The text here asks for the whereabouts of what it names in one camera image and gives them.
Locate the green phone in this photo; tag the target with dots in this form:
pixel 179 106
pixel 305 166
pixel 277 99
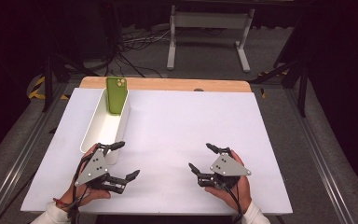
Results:
pixel 117 95

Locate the person's right hand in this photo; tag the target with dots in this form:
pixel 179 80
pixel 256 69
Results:
pixel 244 193

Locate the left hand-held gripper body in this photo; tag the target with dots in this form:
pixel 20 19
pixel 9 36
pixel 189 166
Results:
pixel 94 169

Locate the yellow black floor tape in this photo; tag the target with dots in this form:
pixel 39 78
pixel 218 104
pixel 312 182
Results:
pixel 37 90

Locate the black metal stand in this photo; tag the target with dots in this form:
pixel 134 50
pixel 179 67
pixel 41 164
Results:
pixel 47 81
pixel 303 90

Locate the white plastic bin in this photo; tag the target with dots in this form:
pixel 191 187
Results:
pixel 104 127

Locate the white metal stand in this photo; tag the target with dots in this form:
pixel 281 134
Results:
pixel 209 20

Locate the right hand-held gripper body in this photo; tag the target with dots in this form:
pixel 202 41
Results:
pixel 228 168

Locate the wooden table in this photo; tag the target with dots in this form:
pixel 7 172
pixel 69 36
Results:
pixel 167 84

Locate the person's left hand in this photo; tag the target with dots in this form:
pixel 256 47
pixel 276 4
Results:
pixel 74 194

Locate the white board sheet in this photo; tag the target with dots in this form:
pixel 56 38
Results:
pixel 183 124

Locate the aluminium floor rail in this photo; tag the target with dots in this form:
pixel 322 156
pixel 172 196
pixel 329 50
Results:
pixel 320 161
pixel 15 161

